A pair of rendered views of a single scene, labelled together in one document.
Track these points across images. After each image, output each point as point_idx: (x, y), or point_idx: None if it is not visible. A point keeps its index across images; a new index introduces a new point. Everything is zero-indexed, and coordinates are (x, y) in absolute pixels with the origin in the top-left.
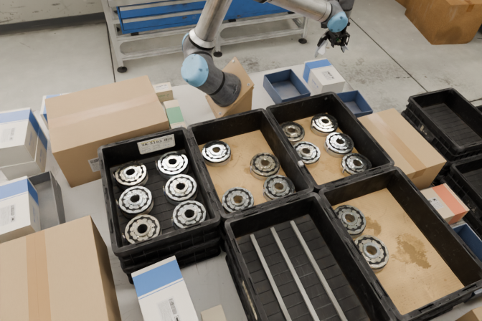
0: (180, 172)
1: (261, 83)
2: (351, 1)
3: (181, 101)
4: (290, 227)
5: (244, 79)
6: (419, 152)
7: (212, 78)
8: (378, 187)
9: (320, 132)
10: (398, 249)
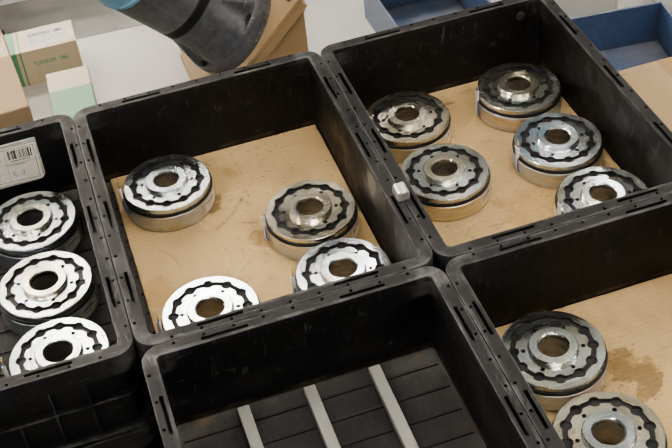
0: (50, 245)
1: (361, 10)
2: None
3: (106, 76)
4: (371, 386)
5: None
6: None
7: None
8: (666, 261)
9: (503, 119)
10: None
